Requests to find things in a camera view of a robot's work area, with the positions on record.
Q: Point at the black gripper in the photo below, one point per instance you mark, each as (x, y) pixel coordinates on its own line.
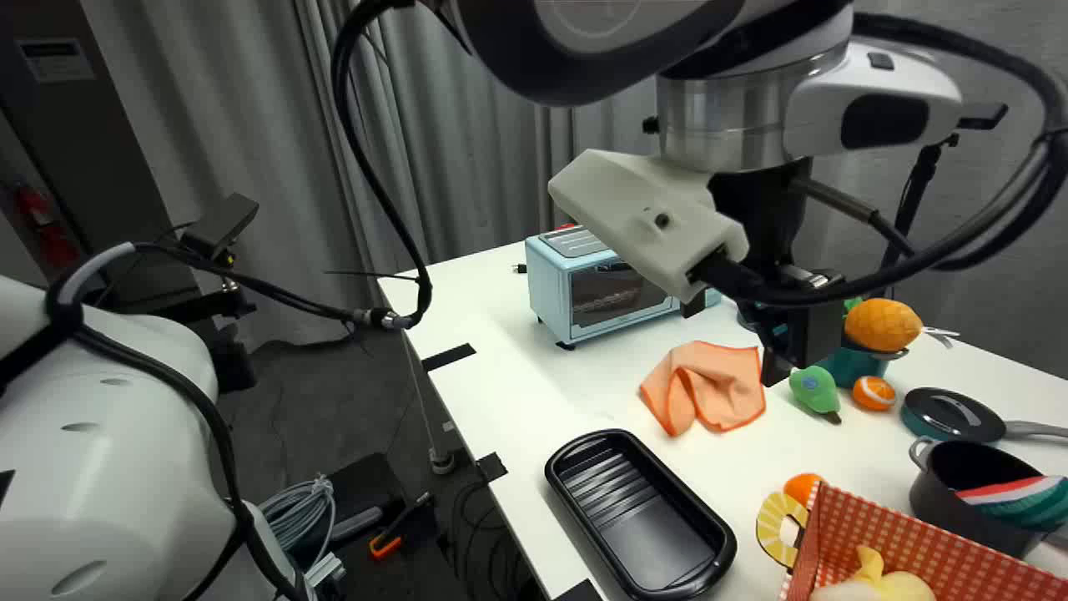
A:
(806, 322)

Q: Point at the green plush toy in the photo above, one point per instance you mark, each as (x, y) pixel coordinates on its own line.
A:
(817, 387)

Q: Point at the orange and teal plush toy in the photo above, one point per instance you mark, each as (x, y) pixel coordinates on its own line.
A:
(884, 324)

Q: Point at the orange slice toy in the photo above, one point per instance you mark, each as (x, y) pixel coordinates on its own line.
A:
(873, 390)

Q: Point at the small orange ball toy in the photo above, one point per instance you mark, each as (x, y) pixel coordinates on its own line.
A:
(801, 486)

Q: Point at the yellow lemon slice toy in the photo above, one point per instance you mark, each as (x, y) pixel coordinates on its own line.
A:
(769, 527)

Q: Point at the black plastic tray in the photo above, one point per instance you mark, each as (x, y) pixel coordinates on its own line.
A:
(635, 512)

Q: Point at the green white red striped toy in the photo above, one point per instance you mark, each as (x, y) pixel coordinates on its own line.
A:
(1022, 500)

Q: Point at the orange microfiber cloth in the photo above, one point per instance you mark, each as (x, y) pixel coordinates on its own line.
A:
(714, 384)

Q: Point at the teal frying pan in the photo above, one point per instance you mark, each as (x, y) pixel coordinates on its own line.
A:
(947, 416)

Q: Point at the light blue toaster oven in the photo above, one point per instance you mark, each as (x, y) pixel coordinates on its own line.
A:
(601, 295)

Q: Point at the black cooking pot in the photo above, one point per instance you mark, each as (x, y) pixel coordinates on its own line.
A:
(970, 473)

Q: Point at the black tape strip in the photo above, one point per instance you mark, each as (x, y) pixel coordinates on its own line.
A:
(448, 357)
(493, 468)

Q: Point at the black camera tripod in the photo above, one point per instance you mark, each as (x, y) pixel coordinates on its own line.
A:
(922, 177)

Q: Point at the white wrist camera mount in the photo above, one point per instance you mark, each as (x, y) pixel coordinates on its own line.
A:
(645, 219)

